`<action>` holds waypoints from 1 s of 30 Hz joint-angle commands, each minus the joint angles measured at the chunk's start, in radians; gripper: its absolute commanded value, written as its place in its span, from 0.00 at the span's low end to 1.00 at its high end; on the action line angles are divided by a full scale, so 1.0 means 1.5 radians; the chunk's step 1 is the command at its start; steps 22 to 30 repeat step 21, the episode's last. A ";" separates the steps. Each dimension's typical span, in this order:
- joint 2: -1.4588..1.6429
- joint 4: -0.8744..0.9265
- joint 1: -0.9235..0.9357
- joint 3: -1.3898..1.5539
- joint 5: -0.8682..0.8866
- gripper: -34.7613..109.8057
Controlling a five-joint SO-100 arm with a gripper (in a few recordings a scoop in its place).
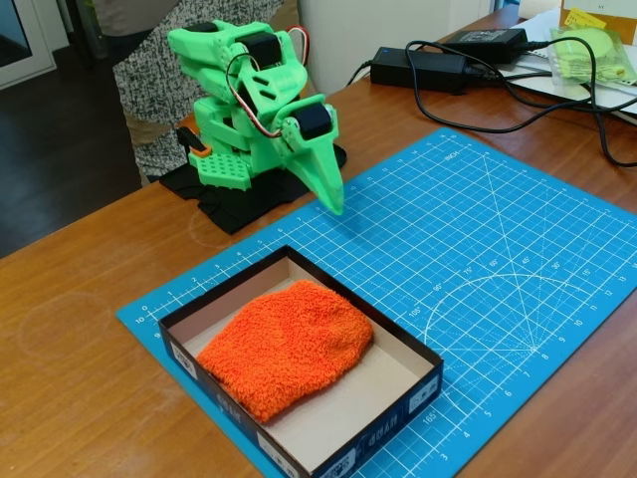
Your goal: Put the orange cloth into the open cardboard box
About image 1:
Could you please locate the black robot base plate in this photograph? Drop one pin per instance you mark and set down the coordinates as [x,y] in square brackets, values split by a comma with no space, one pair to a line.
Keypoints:
[234,209]

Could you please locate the plastic bag with green pads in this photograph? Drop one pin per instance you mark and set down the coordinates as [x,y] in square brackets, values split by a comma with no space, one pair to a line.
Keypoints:
[597,55]

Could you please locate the orange fluffy towel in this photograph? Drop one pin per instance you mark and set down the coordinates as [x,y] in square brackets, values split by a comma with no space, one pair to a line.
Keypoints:
[293,343]

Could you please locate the brown box yellow sticker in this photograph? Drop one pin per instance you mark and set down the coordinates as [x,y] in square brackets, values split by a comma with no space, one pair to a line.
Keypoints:
[617,12]

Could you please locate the green gripper black servo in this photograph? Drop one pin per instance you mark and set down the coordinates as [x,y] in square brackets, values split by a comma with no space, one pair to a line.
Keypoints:
[313,123]

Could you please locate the white paper stack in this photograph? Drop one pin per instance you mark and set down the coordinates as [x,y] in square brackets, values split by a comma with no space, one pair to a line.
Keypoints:
[622,102]

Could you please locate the black-rimmed cardboard box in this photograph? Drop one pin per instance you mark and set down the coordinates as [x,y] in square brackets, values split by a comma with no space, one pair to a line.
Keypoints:
[398,378]

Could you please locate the black power adapter blue light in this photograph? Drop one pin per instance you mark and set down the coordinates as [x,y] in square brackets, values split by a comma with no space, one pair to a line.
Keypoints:
[433,67]

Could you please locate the white framed glass door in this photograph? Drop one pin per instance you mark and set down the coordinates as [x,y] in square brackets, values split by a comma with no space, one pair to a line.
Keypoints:
[25,45]

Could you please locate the black power adapter white label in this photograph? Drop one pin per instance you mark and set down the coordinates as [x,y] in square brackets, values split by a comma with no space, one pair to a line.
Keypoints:
[488,42]

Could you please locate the blue cutting mat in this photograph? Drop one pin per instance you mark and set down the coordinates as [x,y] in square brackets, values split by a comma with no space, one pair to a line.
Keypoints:
[473,279]

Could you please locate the green 3D-printed robot arm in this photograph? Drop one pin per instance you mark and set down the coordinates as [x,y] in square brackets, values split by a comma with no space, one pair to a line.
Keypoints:
[219,55]

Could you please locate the person in speckled top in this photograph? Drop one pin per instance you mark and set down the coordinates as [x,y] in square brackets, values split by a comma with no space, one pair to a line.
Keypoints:
[149,74]

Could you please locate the orange and black clamp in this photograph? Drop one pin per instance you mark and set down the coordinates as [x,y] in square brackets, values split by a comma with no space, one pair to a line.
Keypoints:
[194,142]

